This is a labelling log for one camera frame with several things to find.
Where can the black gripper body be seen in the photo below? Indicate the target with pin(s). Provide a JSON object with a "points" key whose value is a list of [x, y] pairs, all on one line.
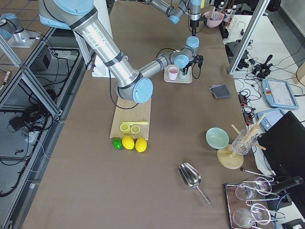
{"points": [[194, 24], [187, 66]]}

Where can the green plastic cup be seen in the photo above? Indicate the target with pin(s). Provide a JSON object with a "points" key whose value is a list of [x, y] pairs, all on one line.
{"points": [[182, 75]]}

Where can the pink plastic cup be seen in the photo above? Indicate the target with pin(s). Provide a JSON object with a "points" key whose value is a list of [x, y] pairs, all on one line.
{"points": [[172, 73]]}

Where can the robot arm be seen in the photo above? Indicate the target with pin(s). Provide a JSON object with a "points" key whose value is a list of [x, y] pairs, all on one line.
{"points": [[191, 7], [81, 16]]}

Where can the beige rabbit tray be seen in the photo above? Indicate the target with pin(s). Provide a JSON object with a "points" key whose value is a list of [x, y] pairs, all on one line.
{"points": [[188, 79]]}

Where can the black framed mirror tray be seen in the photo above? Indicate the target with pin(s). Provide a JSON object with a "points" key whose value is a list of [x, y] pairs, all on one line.
{"points": [[233, 204]]}

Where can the steel muddler in bowl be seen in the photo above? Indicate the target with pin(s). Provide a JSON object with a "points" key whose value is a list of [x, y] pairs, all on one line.
{"points": [[212, 13]]}

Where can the pink bowl with ice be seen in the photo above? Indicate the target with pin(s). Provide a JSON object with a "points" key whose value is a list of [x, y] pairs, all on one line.
{"points": [[217, 19]]}

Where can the grey folded cloth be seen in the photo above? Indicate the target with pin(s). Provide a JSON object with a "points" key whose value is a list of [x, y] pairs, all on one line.
{"points": [[220, 92]]}

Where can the bamboo cutting board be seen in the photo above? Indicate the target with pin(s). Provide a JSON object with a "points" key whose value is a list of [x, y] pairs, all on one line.
{"points": [[142, 112]]}

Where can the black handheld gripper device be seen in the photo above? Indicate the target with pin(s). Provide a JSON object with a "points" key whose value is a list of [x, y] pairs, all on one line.
{"points": [[263, 70]]}

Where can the mint green bowl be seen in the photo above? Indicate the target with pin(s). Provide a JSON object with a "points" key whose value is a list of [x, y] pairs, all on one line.
{"points": [[217, 138]]}

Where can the yellow plastic knife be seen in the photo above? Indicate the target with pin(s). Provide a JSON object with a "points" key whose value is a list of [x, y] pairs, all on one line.
{"points": [[136, 123]]}

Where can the lemon half slice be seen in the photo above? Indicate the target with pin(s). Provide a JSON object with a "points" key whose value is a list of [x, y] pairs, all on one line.
{"points": [[135, 129], [125, 128]]}

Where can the whole yellow lemon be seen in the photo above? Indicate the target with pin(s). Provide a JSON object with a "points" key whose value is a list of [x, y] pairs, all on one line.
{"points": [[128, 142], [141, 145]]}

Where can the clear glass mug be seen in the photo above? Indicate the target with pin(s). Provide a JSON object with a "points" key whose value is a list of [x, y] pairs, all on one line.
{"points": [[244, 142]]}

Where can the blue teach pendant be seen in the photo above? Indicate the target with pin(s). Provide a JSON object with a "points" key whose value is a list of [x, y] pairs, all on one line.
{"points": [[278, 93], [271, 117]]}

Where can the wooden mug tree stand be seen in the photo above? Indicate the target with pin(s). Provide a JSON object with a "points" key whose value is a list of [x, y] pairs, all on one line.
{"points": [[232, 156]]}

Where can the green lime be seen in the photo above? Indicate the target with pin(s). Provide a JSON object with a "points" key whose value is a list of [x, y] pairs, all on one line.
{"points": [[117, 143]]}

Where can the steel scoop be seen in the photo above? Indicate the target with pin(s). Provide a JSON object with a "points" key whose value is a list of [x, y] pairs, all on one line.
{"points": [[192, 178]]}

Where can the black computer monitor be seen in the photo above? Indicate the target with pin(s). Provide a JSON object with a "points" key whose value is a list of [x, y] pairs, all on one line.
{"points": [[285, 146]]}

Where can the wine glass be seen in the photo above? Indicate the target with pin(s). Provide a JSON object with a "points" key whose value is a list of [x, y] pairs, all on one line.
{"points": [[248, 190], [257, 214]]}

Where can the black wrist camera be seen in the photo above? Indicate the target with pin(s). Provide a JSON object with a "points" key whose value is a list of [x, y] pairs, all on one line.
{"points": [[204, 19], [198, 59]]}

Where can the aluminium frame post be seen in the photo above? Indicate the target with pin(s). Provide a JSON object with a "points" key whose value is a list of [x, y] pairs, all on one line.
{"points": [[258, 12]]}

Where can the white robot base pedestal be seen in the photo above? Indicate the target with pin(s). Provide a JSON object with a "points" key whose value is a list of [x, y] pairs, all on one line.
{"points": [[100, 59]]}

